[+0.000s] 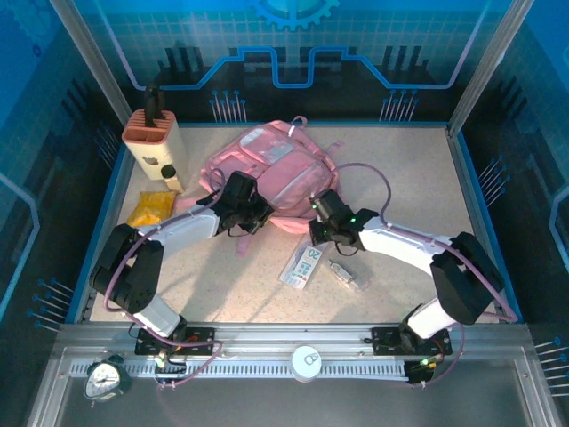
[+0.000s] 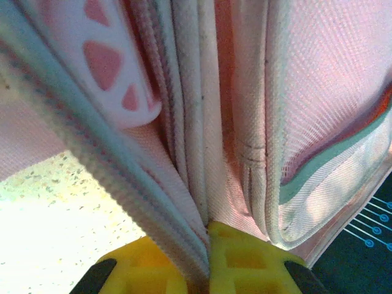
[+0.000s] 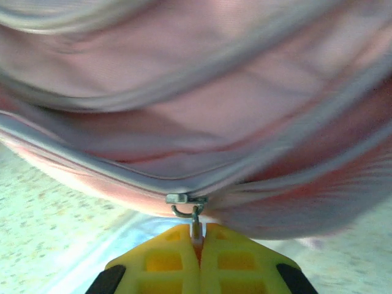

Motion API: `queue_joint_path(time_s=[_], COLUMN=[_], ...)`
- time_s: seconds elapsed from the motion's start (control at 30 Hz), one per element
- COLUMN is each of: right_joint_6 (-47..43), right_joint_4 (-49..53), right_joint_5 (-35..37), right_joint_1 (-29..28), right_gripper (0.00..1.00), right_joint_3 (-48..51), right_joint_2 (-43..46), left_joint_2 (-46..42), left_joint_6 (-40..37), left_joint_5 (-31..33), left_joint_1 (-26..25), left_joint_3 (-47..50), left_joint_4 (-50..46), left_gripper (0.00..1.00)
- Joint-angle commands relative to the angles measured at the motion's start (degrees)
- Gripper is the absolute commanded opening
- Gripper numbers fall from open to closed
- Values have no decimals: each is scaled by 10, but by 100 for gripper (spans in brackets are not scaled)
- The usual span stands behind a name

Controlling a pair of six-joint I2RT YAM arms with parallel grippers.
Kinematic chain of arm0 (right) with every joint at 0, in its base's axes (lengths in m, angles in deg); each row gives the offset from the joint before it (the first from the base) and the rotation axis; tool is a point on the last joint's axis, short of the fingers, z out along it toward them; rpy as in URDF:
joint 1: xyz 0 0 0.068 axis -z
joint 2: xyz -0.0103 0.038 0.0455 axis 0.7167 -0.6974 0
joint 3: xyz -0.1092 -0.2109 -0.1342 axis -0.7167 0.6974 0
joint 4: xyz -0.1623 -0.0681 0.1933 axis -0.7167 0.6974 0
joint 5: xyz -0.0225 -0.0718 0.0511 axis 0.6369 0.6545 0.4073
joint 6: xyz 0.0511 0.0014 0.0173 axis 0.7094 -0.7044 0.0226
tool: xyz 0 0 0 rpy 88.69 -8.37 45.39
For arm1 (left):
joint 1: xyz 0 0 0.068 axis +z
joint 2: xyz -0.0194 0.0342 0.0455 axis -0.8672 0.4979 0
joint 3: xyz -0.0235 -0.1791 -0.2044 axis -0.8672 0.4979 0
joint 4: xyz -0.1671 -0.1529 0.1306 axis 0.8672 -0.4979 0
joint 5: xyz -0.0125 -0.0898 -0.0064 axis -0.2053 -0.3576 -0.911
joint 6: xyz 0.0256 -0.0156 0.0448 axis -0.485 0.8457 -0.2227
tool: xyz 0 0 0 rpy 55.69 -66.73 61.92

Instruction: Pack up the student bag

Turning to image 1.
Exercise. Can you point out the small item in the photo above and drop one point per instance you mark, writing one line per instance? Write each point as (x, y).
(344, 272)

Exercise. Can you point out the clear pen refill pack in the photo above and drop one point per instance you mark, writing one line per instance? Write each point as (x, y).
(302, 267)

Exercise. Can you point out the pink student backpack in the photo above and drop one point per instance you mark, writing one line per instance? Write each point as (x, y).
(284, 169)

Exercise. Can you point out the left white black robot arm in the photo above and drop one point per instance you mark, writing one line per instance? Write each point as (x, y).
(186, 227)

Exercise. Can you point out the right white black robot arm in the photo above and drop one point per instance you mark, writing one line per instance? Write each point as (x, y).
(400, 242)

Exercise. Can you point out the yellow snack bag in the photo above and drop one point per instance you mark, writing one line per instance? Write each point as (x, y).
(151, 209)

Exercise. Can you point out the small bottle black cap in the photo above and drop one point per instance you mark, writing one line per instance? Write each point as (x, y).
(171, 180)

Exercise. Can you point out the beige knife block orange top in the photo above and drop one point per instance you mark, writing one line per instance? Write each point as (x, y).
(155, 151)

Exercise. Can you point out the small circuit board with LED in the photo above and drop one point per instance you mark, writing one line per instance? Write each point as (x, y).
(162, 358)
(424, 364)

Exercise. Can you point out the green alarm clock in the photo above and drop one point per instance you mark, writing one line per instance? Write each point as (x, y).
(104, 380)

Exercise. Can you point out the aluminium frame beam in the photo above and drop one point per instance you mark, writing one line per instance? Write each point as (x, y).
(289, 333)

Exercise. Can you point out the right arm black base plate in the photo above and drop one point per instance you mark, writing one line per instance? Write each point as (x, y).
(384, 340)

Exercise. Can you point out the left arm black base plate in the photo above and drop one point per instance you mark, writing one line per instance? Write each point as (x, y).
(202, 340)

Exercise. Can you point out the aluminium frame post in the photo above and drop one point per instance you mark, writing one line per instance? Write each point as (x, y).
(89, 58)
(489, 62)

